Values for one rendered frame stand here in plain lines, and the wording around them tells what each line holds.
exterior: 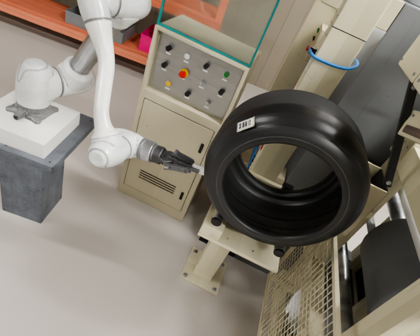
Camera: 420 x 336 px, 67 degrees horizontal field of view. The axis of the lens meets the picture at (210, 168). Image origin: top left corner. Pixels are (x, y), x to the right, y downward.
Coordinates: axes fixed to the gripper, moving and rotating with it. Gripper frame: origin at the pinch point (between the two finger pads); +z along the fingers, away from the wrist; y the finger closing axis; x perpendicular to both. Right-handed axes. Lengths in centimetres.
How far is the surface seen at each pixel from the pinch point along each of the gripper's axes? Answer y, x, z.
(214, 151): -9.8, -17.5, 5.0
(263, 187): 15.7, 9.2, 27.0
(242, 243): -4.2, 26.3, 26.5
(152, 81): 68, 3, -54
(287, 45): 388, 33, 8
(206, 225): -9.8, 18.4, 9.9
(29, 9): 220, 39, -275
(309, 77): 27, -40, 28
